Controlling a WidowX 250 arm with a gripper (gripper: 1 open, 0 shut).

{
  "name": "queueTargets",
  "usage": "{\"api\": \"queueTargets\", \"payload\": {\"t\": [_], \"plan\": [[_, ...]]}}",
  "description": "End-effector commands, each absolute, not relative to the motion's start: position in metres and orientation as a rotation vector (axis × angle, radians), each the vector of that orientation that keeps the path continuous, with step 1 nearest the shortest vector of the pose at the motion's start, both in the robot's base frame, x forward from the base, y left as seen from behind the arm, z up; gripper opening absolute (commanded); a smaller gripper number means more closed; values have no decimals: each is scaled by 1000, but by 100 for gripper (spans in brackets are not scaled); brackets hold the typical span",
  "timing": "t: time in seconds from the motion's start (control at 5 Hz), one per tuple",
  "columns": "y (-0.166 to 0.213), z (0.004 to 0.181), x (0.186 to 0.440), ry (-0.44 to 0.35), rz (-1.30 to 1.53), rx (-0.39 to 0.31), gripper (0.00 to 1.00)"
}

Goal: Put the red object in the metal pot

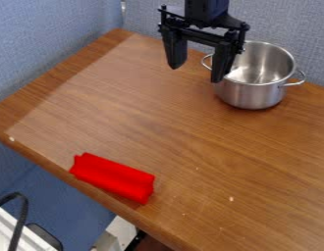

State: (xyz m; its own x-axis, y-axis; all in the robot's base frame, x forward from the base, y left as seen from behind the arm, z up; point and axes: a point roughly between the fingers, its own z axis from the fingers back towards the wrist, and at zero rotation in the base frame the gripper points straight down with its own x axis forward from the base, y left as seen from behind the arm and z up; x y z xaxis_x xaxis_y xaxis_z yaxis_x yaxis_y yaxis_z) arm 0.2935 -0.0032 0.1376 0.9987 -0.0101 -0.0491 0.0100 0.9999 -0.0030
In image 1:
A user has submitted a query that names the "black cable loop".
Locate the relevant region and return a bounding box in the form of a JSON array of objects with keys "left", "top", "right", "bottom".
[{"left": 0, "top": 191, "right": 30, "bottom": 251}]

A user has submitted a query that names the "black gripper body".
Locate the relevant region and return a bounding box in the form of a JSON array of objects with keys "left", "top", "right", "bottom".
[{"left": 158, "top": 0, "right": 251, "bottom": 53}]

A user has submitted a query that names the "stainless steel metal pot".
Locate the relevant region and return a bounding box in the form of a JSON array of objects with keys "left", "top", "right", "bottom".
[{"left": 212, "top": 40, "right": 306, "bottom": 110}]

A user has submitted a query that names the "red cloth block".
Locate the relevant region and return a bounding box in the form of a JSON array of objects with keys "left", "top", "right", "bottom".
[{"left": 69, "top": 153, "right": 156, "bottom": 204}]

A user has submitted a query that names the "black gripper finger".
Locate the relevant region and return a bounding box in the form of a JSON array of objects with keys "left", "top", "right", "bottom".
[
  {"left": 162, "top": 26, "right": 187, "bottom": 70},
  {"left": 211, "top": 41, "right": 235, "bottom": 83}
]

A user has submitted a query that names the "white equipment under table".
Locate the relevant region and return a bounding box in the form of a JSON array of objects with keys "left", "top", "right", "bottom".
[{"left": 91, "top": 216, "right": 137, "bottom": 251}]

